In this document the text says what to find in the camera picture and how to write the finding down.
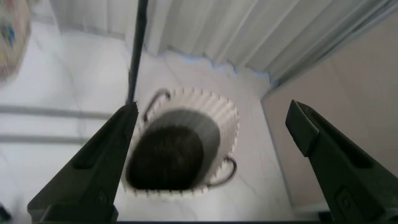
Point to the cream printed garment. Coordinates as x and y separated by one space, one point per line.
12 46

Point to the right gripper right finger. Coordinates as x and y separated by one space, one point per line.
351 180

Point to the white laundry basket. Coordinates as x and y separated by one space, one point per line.
224 124

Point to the white curtain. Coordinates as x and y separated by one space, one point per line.
248 28

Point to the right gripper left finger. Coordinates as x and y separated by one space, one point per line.
84 186

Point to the black clothes rack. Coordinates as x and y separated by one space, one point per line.
136 46

